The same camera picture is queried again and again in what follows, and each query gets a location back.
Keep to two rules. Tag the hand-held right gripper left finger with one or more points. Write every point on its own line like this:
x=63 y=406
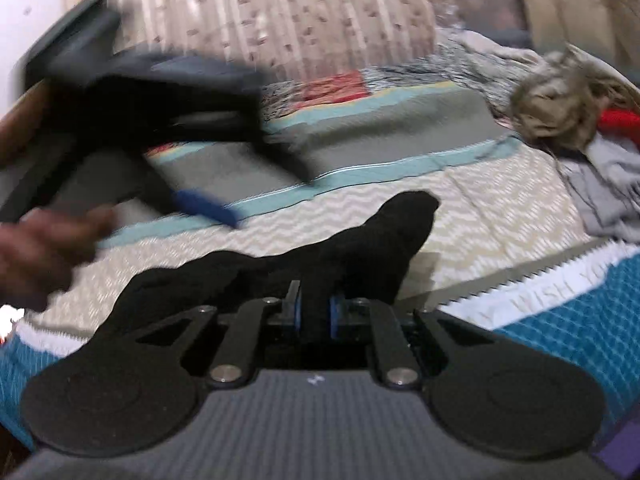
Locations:
x=296 y=312

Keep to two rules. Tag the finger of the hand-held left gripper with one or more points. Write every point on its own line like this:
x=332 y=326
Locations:
x=210 y=207
x=200 y=105

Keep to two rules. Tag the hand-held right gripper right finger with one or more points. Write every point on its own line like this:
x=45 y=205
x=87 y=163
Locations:
x=336 y=317

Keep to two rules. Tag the black pants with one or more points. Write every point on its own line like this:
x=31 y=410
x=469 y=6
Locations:
x=380 y=240

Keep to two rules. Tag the person's left hand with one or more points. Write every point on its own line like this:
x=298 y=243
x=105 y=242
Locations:
x=45 y=250

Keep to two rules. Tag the dark wooden headboard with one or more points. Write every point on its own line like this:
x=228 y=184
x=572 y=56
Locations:
x=22 y=115

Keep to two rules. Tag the beige patterned curtain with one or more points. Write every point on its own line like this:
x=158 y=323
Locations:
x=300 y=15

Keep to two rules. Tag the red floral quilt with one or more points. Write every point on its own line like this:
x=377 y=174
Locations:
x=335 y=85

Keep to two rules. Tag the patterned teal beige bedsheet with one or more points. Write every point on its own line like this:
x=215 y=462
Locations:
x=475 y=200

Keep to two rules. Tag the grey blue patterned blanket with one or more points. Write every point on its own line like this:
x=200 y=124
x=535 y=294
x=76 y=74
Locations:
x=465 y=55

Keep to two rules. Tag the grey crumpled cloth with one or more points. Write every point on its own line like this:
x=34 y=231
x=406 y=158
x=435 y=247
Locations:
x=610 y=185

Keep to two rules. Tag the olive crumpled cloth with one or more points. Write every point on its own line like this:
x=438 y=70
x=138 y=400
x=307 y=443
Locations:
x=555 y=100

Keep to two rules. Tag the red cloth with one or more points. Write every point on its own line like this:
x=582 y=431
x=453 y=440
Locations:
x=620 y=120

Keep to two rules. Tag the tan cardboard box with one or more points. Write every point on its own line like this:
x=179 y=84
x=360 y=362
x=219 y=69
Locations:
x=575 y=5

